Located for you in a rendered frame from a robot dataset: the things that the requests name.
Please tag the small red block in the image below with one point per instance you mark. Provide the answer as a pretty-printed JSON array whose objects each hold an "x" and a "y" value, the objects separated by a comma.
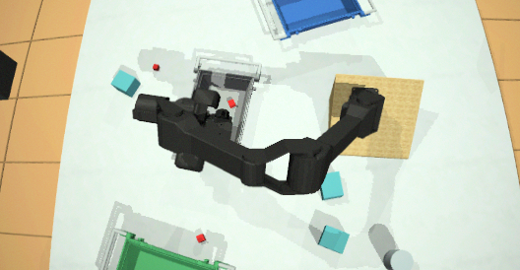
[{"x": 200, "y": 238}]

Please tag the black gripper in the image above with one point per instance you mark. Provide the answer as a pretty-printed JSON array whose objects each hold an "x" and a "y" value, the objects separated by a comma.
[{"x": 188, "y": 161}]

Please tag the blue plastic tray with grey wire bars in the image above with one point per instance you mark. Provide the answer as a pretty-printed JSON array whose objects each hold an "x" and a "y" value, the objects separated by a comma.
[{"x": 298, "y": 16}]

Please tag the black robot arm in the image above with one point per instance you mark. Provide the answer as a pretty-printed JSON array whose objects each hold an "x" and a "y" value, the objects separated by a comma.
[{"x": 179, "y": 131}]

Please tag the small light blue block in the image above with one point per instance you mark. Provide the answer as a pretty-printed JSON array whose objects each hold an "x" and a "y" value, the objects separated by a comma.
[
  {"x": 331, "y": 186},
  {"x": 333, "y": 239},
  {"x": 125, "y": 83}
]

